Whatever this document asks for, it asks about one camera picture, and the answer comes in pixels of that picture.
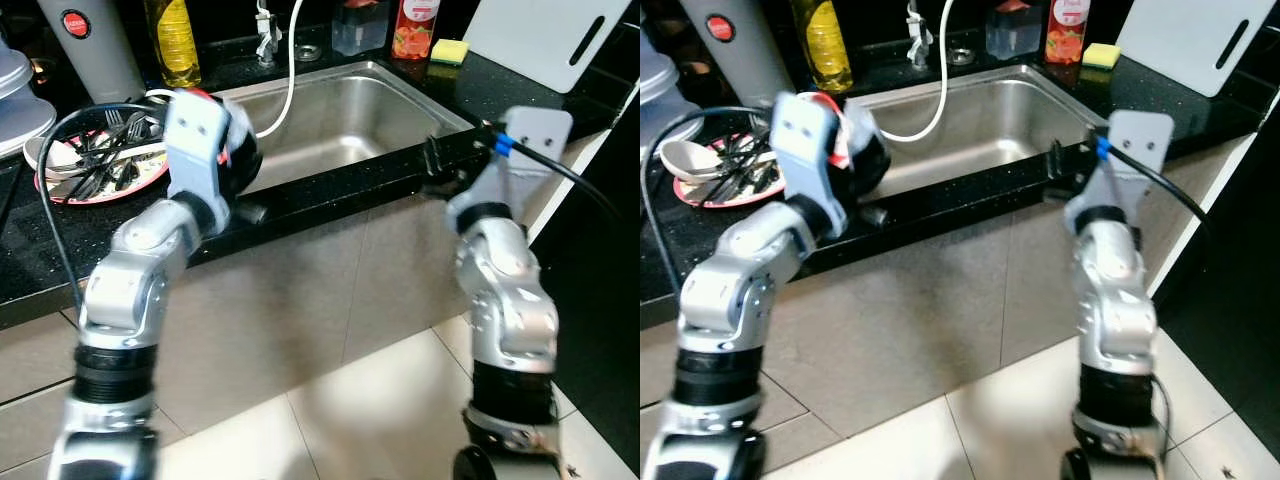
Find grey kitchen faucet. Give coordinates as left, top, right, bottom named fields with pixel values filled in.
left=904, top=0, right=937, bottom=71
left=254, top=0, right=284, bottom=67

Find stainless steel sink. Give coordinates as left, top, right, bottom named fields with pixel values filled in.
left=848, top=64, right=1113, bottom=199
left=212, top=60, right=477, bottom=197

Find red rimmed plate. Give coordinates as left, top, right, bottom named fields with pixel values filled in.
left=671, top=133, right=793, bottom=210
left=34, top=122, right=172, bottom=207

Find yellow oil bottle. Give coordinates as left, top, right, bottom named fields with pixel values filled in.
left=144, top=0, right=202, bottom=90
left=792, top=0, right=855, bottom=95

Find black fork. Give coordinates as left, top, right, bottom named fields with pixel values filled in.
left=700, top=138, right=786, bottom=181
left=68, top=112, right=159, bottom=198
left=55, top=128, right=167, bottom=173
left=712, top=132, right=779, bottom=204

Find red pump soap bottle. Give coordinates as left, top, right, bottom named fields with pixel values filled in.
left=1044, top=0, right=1092, bottom=67
left=391, top=0, right=442, bottom=62

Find white cutting board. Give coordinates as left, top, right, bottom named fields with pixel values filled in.
left=1114, top=0, right=1280, bottom=99
left=462, top=0, right=632, bottom=95

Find clear plastic container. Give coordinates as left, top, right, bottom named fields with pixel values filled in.
left=984, top=0, right=1045, bottom=62
left=331, top=0, right=392, bottom=57

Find grey appliance with red button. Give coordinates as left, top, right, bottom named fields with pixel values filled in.
left=678, top=0, right=797, bottom=110
left=37, top=0, right=147, bottom=105

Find white ceramic spoon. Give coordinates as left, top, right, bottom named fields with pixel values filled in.
left=661, top=140, right=729, bottom=183
left=23, top=136, right=96, bottom=179

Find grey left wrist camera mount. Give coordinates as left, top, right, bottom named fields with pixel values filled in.
left=163, top=88, right=233, bottom=203
left=771, top=92, right=848, bottom=217

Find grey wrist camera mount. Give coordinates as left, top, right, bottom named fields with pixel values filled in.
left=163, top=88, right=233, bottom=203
left=771, top=92, right=848, bottom=217
left=1103, top=109, right=1175, bottom=213
left=495, top=106, right=574, bottom=208

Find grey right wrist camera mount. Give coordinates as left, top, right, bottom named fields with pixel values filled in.
left=495, top=106, right=574, bottom=208
left=1103, top=109, right=1175, bottom=213

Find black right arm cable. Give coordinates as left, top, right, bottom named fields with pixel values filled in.
left=485, top=122, right=626, bottom=233
left=1092, top=125, right=1213, bottom=233

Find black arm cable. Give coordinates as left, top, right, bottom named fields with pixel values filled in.
left=1092, top=125, right=1213, bottom=233
left=485, top=122, right=626, bottom=233
left=36, top=100, right=169, bottom=301
left=643, top=104, right=781, bottom=293

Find white flexible hose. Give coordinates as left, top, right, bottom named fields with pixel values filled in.
left=878, top=0, right=958, bottom=143
left=253, top=0, right=307, bottom=140

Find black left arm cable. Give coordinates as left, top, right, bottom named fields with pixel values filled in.
left=643, top=104, right=781, bottom=293
left=36, top=100, right=169, bottom=301

